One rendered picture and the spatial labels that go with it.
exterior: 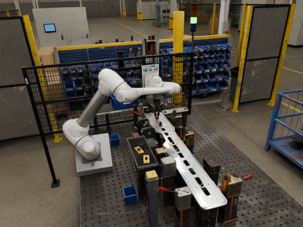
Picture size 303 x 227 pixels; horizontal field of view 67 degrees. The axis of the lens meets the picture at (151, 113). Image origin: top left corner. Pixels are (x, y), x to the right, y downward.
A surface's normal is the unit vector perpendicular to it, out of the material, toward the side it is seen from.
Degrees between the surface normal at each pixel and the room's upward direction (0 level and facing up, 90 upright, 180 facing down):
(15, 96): 89
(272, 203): 0
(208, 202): 0
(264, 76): 91
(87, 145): 50
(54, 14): 90
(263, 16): 89
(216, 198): 0
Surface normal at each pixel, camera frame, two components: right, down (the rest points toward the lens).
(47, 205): -0.03, -0.90
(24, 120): 0.35, 0.44
